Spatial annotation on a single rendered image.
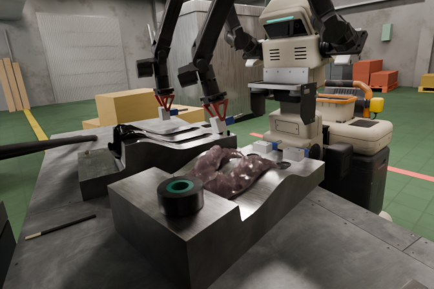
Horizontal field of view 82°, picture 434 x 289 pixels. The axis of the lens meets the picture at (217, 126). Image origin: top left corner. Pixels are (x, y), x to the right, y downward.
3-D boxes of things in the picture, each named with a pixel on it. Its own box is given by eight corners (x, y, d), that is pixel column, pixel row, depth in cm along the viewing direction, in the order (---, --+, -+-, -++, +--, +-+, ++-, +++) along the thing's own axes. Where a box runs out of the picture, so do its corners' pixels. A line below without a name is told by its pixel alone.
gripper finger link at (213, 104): (217, 124, 87) (210, 97, 85) (209, 123, 94) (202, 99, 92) (234, 117, 90) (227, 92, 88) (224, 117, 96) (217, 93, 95)
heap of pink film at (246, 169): (236, 155, 78) (236, 131, 76) (289, 170, 66) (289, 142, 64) (167, 188, 60) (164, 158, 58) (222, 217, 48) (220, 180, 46)
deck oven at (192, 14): (227, 108, 590) (223, 17, 539) (267, 115, 502) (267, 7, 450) (168, 122, 494) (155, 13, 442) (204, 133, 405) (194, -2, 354)
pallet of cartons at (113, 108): (108, 183, 253) (92, 100, 231) (81, 155, 339) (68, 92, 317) (220, 145, 344) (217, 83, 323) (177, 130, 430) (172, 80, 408)
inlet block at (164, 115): (186, 113, 119) (185, 102, 118) (190, 115, 115) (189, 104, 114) (159, 119, 113) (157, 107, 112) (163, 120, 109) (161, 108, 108)
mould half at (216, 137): (205, 140, 113) (203, 111, 109) (237, 158, 91) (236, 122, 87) (81, 168, 90) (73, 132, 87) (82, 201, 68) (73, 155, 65)
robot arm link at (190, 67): (205, 58, 79) (202, 43, 85) (171, 68, 80) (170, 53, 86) (214, 85, 89) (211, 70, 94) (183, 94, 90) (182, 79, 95)
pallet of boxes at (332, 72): (351, 84, 875) (354, 49, 844) (341, 87, 827) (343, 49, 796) (319, 83, 964) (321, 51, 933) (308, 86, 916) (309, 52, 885)
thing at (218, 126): (241, 120, 100) (237, 108, 99) (248, 121, 96) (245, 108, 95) (213, 132, 95) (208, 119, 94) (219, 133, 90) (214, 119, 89)
